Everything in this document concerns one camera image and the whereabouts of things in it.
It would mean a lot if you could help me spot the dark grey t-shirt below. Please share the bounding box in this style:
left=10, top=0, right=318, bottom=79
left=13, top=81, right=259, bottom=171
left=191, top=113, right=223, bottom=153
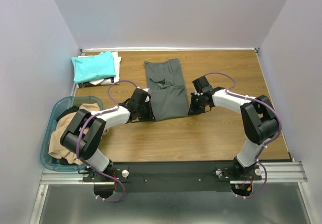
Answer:
left=144, top=58, right=189, bottom=121

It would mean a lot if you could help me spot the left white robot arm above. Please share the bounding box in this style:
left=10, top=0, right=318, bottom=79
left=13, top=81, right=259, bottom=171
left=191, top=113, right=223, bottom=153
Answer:
left=60, top=88, right=154, bottom=181

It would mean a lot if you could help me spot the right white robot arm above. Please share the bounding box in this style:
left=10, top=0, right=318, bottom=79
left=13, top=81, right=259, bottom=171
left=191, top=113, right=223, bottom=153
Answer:
left=188, top=76, right=281, bottom=180

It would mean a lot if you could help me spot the white folded t-shirt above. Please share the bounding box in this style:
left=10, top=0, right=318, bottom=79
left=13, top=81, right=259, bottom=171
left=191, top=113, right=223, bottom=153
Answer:
left=76, top=51, right=122, bottom=88

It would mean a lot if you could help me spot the black garment in bin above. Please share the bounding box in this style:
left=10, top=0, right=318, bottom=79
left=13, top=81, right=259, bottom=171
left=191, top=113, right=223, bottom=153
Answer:
left=56, top=106, right=79, bottom=122

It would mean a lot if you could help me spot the teal folded t-shirt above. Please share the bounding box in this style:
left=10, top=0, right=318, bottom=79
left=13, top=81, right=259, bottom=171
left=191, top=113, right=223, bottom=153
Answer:
left=71, top=51, right=115, bottom=84

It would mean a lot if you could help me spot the beige crumpled t-shirt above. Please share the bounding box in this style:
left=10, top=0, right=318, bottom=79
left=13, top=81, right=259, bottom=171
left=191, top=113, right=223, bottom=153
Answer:
left=48, top=103, right=100, bottom=165

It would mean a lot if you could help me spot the teal plastic bin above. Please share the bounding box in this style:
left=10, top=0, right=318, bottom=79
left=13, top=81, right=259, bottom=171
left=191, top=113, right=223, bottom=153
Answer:
left=40, top=96, right=103, bottom=172

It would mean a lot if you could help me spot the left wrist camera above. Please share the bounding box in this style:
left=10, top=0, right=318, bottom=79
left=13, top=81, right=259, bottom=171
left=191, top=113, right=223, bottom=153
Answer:
left=143, top=88, right=151, bottom=102

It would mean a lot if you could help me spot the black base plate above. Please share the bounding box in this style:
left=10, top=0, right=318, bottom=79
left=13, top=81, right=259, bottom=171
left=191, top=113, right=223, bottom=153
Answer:
left=83, top=161, right=262, bottom=194

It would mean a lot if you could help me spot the aluminium frame rail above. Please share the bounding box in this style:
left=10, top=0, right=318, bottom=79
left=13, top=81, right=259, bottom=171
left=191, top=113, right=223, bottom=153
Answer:
left=40, top=162, right=307, bottom=185

